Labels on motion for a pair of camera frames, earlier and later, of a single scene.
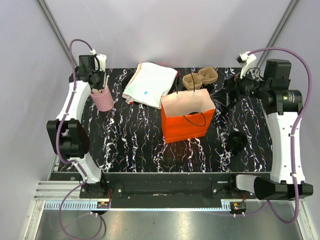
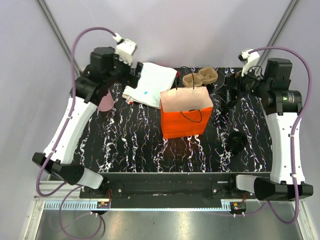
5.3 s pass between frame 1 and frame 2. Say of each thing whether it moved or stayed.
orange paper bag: moved
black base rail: stayed
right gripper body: stayed
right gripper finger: stayed
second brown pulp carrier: stayed
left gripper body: moved
